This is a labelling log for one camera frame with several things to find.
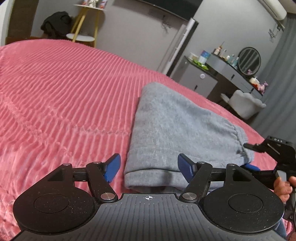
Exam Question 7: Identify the grey sweatpants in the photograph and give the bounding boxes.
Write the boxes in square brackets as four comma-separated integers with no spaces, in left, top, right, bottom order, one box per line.
[124,82,254,194]

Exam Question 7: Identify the black clothing pile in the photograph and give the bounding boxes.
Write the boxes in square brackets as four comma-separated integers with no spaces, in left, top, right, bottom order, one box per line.
[41,11,72,40]

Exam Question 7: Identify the person right hand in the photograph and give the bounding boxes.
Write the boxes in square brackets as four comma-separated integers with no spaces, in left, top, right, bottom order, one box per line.
[274,176,296,203]

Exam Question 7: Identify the grey curtain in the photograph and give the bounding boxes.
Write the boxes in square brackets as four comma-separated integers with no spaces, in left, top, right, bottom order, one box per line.
[250,14,295,143]

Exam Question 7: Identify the white upholstered stool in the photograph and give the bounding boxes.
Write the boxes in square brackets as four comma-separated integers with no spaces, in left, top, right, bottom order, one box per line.
[220,90,266,120]

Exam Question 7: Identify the grey vanity desk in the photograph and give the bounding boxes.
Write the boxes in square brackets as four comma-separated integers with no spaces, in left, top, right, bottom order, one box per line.
[206,54,262,99]

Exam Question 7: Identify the pink ribbed bedspread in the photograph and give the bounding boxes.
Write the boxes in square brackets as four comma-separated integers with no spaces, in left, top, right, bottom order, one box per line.
[1,40,261,240]

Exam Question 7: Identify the round black mirror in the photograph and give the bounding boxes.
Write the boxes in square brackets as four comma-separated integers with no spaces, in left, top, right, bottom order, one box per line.
[237,47,261,76]

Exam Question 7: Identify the grey dresser cabinet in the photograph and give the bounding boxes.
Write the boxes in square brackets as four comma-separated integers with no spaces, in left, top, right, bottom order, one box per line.
[178,57,218,98]

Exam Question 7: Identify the blue white box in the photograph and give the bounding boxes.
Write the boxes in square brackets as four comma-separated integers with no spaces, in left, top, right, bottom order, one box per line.
[198,50,211,64]

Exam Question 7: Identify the white standing fan column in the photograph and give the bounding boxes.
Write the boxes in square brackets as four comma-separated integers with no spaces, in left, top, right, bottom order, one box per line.
[162,18,199,77]

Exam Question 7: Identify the white air conditioner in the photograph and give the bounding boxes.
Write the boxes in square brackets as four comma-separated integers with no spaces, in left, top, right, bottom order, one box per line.
[258,0,287,21]

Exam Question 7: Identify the yellow legged side table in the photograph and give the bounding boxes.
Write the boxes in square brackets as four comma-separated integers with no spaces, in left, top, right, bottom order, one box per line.
[66,1,106,47]

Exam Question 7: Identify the wall mounted black television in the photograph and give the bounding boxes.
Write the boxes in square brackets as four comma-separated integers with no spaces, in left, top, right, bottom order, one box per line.
[140,0,203,21]

